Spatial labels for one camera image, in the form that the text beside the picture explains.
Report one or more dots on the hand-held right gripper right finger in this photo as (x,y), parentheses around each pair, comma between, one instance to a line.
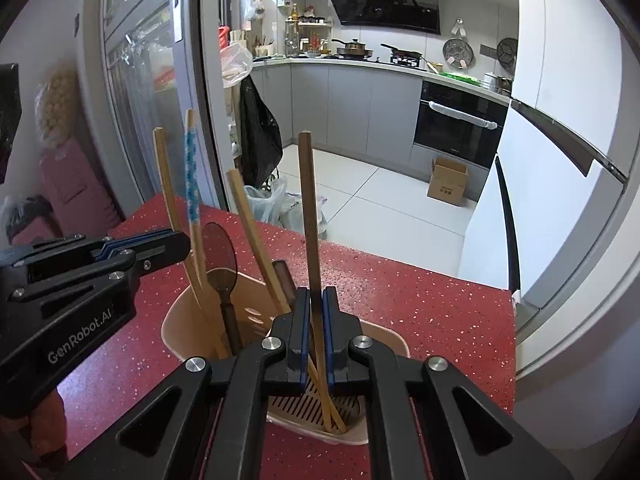
(329,340)

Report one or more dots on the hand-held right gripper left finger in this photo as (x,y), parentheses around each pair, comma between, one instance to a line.
(302,330)

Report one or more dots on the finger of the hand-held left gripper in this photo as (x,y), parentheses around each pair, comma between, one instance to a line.
(75,245)
(165,255)

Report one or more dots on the patterned chopsticks with blue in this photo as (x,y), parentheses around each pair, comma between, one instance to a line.
(167,185)

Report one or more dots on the beige plastic utensil holder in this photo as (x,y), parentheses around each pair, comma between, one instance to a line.
(175,330)

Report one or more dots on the person's left forearm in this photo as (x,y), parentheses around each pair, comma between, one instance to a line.
(47,425)

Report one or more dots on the stack of pink stools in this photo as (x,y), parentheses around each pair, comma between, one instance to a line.
(75,195)

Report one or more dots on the clear plastic bags on floor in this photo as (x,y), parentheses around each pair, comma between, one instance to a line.
(270,205)

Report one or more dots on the bag of yellow balls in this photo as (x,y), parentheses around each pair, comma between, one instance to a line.
(57,105)

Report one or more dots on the black hanging bag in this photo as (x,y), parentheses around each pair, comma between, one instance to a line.
(257,135)

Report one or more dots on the sliding glass door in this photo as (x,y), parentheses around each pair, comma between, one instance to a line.
(145,85)

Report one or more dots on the small cardboard box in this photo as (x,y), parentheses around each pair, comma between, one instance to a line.
(447,185)

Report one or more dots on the white hanging plastic bag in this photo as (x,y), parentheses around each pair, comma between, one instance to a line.
(237,65)

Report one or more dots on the grey kitchen base cabinets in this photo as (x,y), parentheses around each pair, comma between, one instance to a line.
(350,110)

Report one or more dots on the black built-in oven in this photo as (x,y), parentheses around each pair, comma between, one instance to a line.
(450,130)

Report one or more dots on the spice rack with bottles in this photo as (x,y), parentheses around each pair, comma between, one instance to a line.
(307,35)

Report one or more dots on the small white hanging bag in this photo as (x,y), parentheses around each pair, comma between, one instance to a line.
(255,7)

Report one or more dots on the white refrigerator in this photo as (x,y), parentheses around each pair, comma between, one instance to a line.
(550,185)

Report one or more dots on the lidded frying pan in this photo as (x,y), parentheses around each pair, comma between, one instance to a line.
(356,49)

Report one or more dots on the gas stove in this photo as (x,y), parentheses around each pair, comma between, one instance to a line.
(400,62)

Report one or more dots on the green board on counter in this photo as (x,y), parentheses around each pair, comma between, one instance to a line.
(460,77)

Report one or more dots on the black wok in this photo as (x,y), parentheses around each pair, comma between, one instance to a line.
(405,54)

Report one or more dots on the round metal steamer rack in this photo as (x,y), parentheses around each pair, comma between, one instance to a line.
(457,52)

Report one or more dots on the black range hood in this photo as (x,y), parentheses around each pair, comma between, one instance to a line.
(385,5)

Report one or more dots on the black round trivet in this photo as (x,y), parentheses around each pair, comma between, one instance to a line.
(507,51)

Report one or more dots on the dark wall switch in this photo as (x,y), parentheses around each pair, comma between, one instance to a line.
(76,25)

